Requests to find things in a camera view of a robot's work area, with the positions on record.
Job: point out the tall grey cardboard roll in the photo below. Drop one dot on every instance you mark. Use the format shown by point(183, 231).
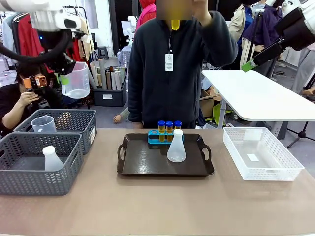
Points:
point(103, 73)

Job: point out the mannequin in beige coat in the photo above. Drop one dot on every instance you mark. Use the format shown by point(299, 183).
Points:
point(236, 22)

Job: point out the phone on orange gimbal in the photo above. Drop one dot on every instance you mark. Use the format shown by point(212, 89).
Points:
point(34, 82)

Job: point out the white sticker in basket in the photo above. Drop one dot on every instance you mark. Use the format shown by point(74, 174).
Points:
point(253, 157)

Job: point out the beige hanging garment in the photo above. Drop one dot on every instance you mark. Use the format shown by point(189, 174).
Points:
point(88, 41)

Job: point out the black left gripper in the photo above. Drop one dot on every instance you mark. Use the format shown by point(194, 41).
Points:
point(61, 64)

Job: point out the dark brown serving tray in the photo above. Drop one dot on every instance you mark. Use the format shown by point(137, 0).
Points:
point(147, 162)

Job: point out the person in dark fleece jacket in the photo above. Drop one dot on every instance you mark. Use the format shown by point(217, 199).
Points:
point(172, 86)

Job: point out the person's right forearm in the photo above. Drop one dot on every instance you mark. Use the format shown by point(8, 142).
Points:
point(134, 103)

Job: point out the white hanging badge tag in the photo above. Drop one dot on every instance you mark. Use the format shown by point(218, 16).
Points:
point(169, 62)

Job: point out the white background table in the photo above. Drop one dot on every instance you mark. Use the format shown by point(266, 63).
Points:
point(258, 96)

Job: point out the bystander in black clothes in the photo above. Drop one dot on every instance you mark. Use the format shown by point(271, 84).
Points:
point(12, 108)

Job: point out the white perforated plastic basket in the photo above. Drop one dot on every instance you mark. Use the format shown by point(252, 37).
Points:
point(270, 167)

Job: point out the blue-capped orange liquid tube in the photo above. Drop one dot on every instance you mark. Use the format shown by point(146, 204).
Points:
point(175, 25)
point(161, 131)
point(169, 130)
point(178, 124)

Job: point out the dark grey step stool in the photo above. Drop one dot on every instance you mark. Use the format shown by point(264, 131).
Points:
point(103, 52)

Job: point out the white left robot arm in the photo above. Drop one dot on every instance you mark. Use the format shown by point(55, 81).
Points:
point(41, 14)

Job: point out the dark grey storage bin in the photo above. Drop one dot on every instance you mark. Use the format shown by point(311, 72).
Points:
point(110, 97)

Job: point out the light grey hanging garment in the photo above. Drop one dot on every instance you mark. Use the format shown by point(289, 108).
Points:
point(305, 68)

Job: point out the black tripod stand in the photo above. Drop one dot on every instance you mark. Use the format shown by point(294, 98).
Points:
point(301, 134)

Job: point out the beige paper roll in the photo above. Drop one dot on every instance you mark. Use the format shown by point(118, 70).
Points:
point(94, 71)

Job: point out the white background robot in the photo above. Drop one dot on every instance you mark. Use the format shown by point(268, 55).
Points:
point(131, 24)

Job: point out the person's right hand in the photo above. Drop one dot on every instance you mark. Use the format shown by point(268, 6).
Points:
point(139, 125)

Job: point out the person's left forearm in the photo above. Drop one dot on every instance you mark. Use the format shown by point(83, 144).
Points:
point(219, 39)

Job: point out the blue test tube rack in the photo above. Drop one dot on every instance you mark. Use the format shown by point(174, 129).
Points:
point(153, 137)

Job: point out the brown cardboard box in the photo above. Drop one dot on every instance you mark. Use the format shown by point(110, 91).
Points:
point(208, 103)

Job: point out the white plastic conical flask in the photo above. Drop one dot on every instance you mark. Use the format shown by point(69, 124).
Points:
point(176, 150)
point(53, 161)

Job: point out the white roll of paper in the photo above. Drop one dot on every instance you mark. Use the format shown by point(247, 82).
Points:
point(117, 79)

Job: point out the mannequin with pink scarf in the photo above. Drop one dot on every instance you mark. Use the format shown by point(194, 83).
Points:
point(145, 14)

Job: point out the grey plastic basket with label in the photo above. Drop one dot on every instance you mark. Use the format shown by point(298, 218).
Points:
point(81, 123)

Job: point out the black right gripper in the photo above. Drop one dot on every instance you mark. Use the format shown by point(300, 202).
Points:
point(294, 29)

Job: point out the green plastic object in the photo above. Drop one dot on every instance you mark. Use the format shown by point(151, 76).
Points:
point(219, 113)

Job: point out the clear plastic measuring beaker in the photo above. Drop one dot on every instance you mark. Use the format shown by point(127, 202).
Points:
point(44, 124)
point(78, 81)

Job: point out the person's left hand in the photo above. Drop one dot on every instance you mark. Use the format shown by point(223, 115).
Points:
point(203, 12)

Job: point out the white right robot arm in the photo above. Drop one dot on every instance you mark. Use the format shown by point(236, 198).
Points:
point(310, 22)

